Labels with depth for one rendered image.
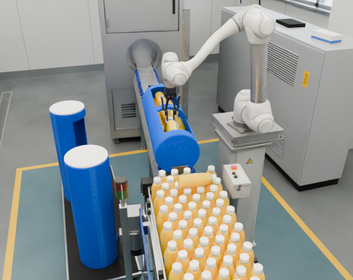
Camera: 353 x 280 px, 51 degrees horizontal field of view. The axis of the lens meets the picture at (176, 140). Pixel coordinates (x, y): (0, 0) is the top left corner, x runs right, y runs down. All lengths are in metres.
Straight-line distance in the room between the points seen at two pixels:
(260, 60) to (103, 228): 1.51
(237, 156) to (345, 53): 1.40
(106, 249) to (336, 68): 2.39
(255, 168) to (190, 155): 0.64
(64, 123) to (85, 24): 4.13
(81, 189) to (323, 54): 2.21
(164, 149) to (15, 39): 5.21
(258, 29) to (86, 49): 5.29
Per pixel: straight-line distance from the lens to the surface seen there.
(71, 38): 7.12
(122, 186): 1.80
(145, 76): 4.13
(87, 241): 2.75
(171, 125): 2.39
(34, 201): 3.94
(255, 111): 2.39
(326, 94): 3.56
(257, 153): 2.72
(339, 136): 3.90
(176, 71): 2.12
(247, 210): 3.00
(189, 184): 1.97
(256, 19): 2.19
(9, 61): 7.26
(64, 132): 3.16
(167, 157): 2.31
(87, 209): 2.55
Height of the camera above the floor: 2.29
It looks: 29 degrees down
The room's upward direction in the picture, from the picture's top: straight up
